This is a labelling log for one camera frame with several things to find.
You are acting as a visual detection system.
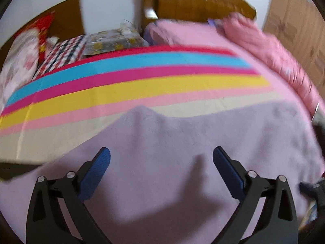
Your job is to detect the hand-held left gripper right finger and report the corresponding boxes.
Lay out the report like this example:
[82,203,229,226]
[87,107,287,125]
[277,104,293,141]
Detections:
[213,146,298,244]

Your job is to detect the small purple cloth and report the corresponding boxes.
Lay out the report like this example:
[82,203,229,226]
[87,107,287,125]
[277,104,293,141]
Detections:
[208,18,224,28]

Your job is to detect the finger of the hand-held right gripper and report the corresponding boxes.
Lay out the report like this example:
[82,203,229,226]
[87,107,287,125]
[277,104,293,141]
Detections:
[300,180,325,203]

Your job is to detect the nightstand with floral cover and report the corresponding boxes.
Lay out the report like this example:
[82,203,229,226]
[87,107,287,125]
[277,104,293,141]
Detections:
[84,28,150,56]

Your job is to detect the white floral pillow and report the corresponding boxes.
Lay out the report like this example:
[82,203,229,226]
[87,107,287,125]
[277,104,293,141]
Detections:
[45,36,60,50]

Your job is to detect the dark wooden headboard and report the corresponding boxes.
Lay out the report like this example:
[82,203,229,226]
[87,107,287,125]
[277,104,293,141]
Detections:
[48,0,85,38]

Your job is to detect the light wooden headboard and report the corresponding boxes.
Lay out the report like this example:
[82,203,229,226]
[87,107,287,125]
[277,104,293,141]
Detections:
[142,0,257,27]

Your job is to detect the striped blanket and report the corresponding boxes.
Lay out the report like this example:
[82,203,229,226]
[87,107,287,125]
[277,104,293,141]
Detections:
[0,44,285,181]

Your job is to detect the pink floral quilt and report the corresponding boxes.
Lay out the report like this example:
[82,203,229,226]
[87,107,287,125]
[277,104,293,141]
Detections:
[0,28,41,110]

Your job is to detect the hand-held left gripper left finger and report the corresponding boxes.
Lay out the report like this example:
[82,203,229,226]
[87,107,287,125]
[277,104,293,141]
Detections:
[25,147,112,244]

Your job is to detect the light wooden wardrobe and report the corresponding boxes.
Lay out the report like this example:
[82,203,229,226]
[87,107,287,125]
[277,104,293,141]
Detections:
[263,0,325,87]

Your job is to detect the red plaid bed sheet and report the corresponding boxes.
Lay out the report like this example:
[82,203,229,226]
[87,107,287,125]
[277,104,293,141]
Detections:
[33,34,88,78]

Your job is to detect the purple pants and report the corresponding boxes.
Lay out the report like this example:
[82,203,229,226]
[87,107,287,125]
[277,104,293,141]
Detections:
[0,100,322,244]

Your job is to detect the red pillow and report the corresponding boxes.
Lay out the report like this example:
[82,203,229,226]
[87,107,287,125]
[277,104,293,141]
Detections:
[15,11,56,59]

